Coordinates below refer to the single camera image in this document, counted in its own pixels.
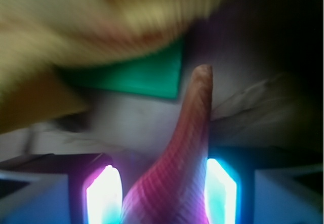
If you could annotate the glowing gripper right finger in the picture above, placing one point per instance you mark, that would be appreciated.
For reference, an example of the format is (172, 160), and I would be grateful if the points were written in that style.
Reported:
(264, 185)

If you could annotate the yellow microfibre cloth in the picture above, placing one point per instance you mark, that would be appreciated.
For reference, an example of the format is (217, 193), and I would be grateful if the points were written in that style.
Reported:
(38, 36)

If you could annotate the brown spiral conch shell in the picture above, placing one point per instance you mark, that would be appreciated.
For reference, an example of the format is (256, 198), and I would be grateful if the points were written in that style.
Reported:
(172, 190)

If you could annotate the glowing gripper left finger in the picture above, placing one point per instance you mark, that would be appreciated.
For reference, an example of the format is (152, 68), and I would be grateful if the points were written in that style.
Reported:
(50, 188)

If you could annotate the green flat block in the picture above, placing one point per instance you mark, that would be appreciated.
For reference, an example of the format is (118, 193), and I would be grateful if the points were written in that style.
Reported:
(155, 75)

